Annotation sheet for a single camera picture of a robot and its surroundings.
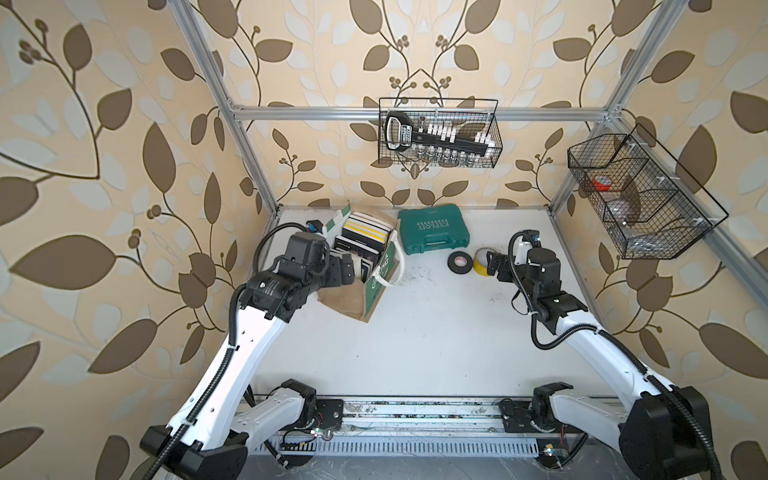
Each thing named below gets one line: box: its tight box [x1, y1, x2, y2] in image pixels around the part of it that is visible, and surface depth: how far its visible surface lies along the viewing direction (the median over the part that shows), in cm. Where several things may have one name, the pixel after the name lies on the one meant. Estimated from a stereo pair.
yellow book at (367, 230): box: [343, 216, 391, 245], surface depth 91 cm
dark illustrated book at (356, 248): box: [334, 235, 380, 265], surface depth 88 cm
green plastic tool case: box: [398, 204, 470, 255], surface depth 110 cm
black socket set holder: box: [385, 112, 497, 167], surface depth 87 cm
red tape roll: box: [592, 174, 612, 191], surface depth 84 cm
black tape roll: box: [447, 251, 473, 275], surface depth 104 cm
